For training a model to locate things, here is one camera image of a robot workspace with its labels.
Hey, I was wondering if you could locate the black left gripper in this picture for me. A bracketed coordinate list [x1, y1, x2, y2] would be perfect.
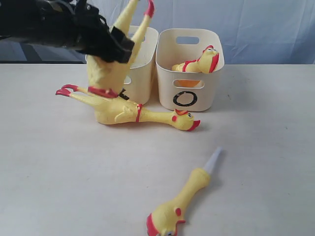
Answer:
[73, 4, 135, 63]

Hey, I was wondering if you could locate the whole rubber chicken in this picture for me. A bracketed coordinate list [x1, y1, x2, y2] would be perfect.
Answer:
[55, 84, 201, 131]
[171, 45, 220, 74]

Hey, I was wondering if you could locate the whole rubber chicken front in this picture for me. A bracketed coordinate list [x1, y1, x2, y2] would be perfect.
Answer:
[171, 45, 220, 74]

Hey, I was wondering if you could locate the rubber chicken head with tube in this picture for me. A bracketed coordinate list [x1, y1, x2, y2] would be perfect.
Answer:
[146, 147, 222, 236]

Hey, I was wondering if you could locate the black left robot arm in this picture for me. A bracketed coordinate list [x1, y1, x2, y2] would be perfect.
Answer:
[0, 0, 135, 63]

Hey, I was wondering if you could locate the cream bin marked X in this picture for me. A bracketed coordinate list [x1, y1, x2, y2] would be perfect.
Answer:
[85, 25, 159, 105]

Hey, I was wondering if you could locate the cream bin marked O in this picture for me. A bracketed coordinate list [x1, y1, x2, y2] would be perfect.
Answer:
[156, 28, 224, 112]

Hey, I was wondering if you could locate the grey backdrop curtain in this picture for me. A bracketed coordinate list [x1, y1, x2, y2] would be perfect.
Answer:
[0, 0, 315, 64]

